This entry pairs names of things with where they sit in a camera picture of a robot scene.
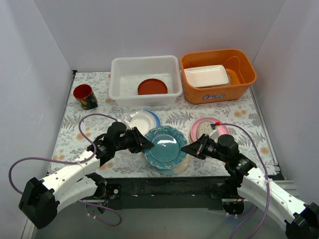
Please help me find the teal scalloped plate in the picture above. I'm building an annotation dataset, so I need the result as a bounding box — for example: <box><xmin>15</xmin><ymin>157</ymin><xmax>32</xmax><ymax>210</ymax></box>
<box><xmin>142</xmin><ymin>125</ymin><xmax>187</xmax><ymax>169</ymax></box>

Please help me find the pale peach bottom plate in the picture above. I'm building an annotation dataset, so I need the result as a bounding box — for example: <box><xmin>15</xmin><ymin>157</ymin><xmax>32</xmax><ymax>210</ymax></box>
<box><xmin>157</xmin><ymin>155</ymin><xmax>191</xmax><ymax>176</ymax></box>

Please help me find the white plastic bin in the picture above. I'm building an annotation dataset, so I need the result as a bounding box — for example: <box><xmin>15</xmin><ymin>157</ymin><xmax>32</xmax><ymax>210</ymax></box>
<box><xmin>109</xmin><ymin>55</ymin><xmax>182</xmax><ymax>107</ymax></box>

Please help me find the pink round plate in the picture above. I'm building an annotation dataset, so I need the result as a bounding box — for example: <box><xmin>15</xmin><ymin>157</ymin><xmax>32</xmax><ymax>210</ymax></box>
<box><xmin>189</xmin><ymin>117</ymin><xmax>230</xmax><ymax>136</ymax></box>

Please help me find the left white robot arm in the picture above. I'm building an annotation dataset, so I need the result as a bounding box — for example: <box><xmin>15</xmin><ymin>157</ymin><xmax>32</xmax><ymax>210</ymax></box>
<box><xmin>18</xmin><ymin>121</ymin><xmax>154</xmax><ymax>229</ymax></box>

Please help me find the orange plastic tub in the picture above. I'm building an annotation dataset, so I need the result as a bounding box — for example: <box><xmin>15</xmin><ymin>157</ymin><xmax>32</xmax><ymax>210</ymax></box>
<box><xmin>180</xmin><ymin>49</ymin><xmax>257</xmax><ymax>105</ymax></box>

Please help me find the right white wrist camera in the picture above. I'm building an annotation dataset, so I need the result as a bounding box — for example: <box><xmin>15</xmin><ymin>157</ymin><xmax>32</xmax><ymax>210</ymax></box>
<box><xmin>209</xmin><ymin>124</ymin><xmax>227</xmax><ymax>142</ymax></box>

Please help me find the cream round plate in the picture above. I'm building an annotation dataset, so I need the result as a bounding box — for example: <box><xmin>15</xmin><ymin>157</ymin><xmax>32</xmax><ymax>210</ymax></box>
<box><xmin>189</xmin><ymin>133</ymin><xmax>197</xmax><ymax>143</ymax></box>

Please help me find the red and black mug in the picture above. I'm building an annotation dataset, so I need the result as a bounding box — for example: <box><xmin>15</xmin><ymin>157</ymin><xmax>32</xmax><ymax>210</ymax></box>
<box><xmin>73</xmin><ymin>84</ymin><xmax>98</xmax><ymax>110</ymax></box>

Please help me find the white deep plate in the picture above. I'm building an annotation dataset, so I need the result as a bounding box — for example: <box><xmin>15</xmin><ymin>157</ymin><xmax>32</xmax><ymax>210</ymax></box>
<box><xmin>129</xmin><ymin>111</ymin><xmax>156</xmax><ymax>135</ymax></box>

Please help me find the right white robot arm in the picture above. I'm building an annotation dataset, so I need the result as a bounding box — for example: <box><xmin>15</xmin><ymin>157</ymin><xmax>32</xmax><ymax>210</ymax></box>
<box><xmin>181</xmin><ymin>134</ymin><xmax>319</xmax><ymax>239</ymax></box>

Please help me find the blue round plate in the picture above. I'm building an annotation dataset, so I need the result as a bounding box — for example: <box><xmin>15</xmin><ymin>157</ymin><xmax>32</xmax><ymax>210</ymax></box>
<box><xmin>146</xmin><ymin>110</ymin><xmax>161</xmax><ymax>127</ymax></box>

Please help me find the red-brown fluted plate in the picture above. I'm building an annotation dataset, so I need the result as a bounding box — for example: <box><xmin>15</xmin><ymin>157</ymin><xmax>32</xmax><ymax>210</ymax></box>
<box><xmin>138</xmin><ymin>78</ymin><xmax>168</xmax><ymax>95</ymax></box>

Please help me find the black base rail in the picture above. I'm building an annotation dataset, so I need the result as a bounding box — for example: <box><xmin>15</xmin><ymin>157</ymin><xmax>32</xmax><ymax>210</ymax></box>
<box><xmin>44</xmin><ymin>175</ymin><xmax>252</xmax><ymax>210</ymax></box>

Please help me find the floral patterned table mat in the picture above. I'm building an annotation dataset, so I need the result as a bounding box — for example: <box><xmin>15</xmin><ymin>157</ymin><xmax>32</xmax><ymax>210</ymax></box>
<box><xmin>48</xmin><ymin>72</ymin><xmax>279</xmax><ymax>178</ymax></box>

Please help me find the speckled oval dish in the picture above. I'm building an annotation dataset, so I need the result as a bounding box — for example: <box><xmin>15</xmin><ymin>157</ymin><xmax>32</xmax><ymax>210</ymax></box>
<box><xmin>196</xmin><ymin>120</ymin><xmax>212</xmax><ymax>139</ymax></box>

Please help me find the white rectangular tray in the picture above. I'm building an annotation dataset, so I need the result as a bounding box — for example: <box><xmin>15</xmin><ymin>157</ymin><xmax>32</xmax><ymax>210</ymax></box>
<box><xmin>184</xmin><ymin>65</ymin><xmax>230</xmax><ymax>88</ymax></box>

